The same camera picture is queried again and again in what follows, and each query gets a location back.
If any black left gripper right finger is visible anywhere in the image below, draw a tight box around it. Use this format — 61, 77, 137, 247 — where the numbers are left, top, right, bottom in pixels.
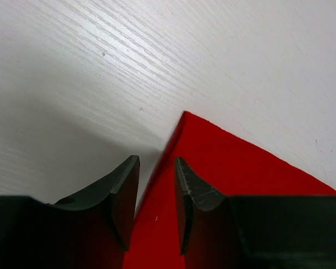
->
175, 157, 336, 268

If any red t shirt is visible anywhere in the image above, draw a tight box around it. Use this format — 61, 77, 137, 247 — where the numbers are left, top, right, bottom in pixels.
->
123, 112, 336, 268

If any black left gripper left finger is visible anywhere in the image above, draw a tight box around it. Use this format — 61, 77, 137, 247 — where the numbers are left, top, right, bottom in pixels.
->
0, 155, 140, 268

